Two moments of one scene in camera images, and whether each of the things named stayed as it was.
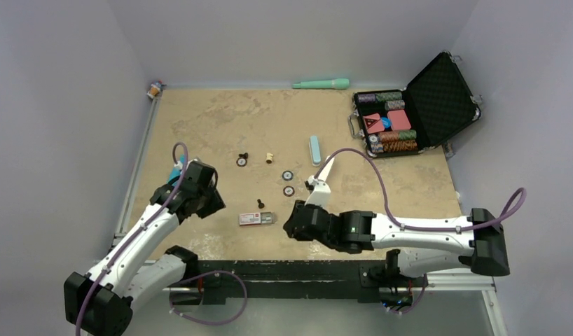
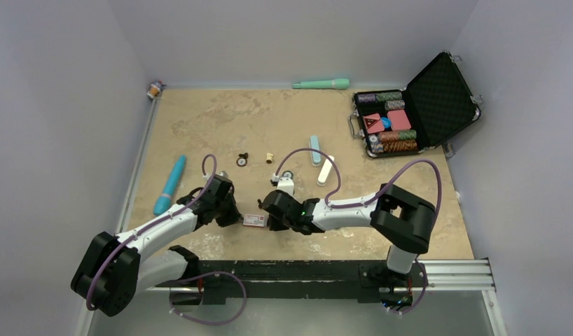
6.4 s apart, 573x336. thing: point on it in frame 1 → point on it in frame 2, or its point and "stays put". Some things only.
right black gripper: (287, 225) → (276, 225)
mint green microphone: (337, 83) stays put
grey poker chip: (287, 175) stays put
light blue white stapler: (314, 150) stays put
